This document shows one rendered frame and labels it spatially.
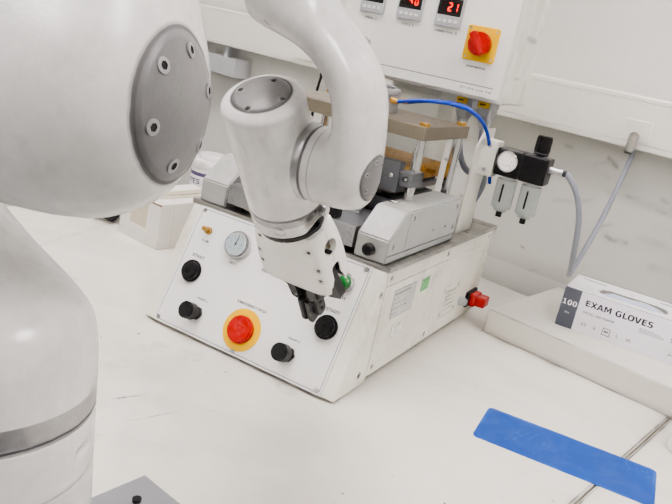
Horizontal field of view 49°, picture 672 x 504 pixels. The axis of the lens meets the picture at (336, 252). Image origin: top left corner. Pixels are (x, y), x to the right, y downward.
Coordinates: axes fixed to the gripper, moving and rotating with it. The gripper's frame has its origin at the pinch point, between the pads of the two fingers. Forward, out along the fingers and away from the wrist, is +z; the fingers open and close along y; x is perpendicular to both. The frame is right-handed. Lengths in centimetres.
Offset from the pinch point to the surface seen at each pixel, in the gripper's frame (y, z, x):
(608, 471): -38.2, 20.6, -6.0
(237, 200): 21.2, 0.6, -11.9
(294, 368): 2.1, 10.7, 4.1
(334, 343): -1.9, 8.1, -0.4
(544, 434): -29.1, 22.0, -8.1
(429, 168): 2.0, 7.0, -36.2
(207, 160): 60, 28, -41
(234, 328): 12.7, 9.0, 3.2
